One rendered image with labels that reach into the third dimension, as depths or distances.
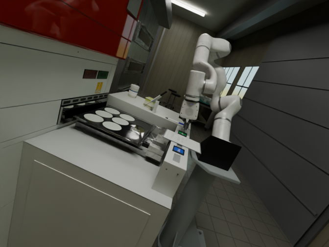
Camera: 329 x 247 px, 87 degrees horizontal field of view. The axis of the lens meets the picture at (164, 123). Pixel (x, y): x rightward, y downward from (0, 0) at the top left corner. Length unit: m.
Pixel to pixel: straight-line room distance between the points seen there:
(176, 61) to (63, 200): 7.39
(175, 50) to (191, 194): 7.04
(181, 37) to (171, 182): 7.50
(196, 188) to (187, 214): 0.22
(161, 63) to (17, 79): 7.32
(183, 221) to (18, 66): 1.30
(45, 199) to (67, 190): 0.13
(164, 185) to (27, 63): 0.64
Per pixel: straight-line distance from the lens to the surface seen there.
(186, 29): 8.06
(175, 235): 1.55
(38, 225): 1.06
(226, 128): 1.26
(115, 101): 1.28
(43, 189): 0.91
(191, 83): 0.96
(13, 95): 0.75
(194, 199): 1.34
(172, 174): 0.70
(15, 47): 0.70
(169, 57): 7.89
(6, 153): 0.85
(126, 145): 0.94
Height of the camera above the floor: 1.27
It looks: 17 degrees down
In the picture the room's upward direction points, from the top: 22 degrees clockwise
